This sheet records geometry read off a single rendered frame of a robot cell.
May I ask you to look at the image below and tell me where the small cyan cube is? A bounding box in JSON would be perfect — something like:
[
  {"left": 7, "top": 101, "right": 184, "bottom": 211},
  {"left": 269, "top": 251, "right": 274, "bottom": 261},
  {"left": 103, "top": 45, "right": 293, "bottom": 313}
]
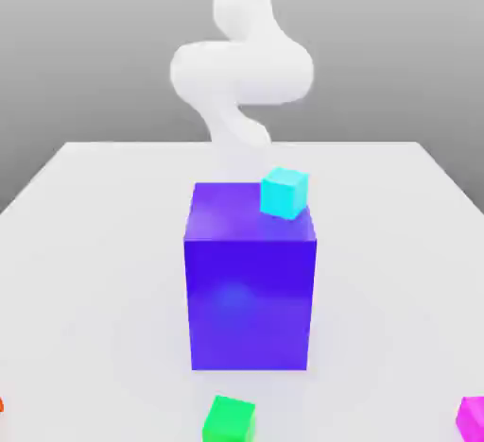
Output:
[{"left": 259, "top": 166, "right": 310, "bottom": 221}]

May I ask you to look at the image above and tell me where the small green cube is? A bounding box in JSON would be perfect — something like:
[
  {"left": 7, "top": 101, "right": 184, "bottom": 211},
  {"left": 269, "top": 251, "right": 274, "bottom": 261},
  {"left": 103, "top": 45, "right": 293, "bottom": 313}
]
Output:
[{"left": 201, "top": 395, "right": 257, "bottom": 442}]

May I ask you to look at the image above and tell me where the small magenta cube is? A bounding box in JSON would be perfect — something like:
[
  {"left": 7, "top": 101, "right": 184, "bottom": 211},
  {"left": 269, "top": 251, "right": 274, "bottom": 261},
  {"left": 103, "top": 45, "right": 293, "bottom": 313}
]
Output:
[{"left": 455, "top": 396, "right": 484, "bottom": 442}]

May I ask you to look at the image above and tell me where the large purple box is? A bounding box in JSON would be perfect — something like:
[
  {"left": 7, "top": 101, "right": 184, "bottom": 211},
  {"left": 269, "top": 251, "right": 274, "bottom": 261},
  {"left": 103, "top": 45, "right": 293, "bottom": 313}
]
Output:
[{"left": 182, "top": 181, "right": 318, "bottom": 372}]

